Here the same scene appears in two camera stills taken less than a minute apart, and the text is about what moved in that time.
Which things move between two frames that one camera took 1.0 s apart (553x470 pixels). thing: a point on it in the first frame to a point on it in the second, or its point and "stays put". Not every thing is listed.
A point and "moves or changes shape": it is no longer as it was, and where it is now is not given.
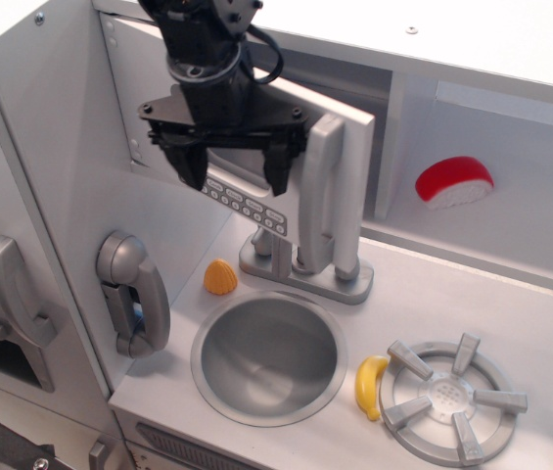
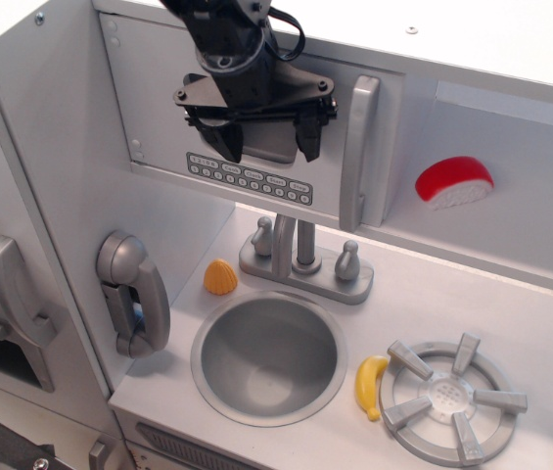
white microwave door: x=327 y=209 moves or changes shape
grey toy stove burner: x=445 y=401 stays put
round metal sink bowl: x=268 y=358 stays put
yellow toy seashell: x=220 y=277 stays put
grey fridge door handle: x=4 y=258 stays put
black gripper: x=226 y=111 to x=296 y=95
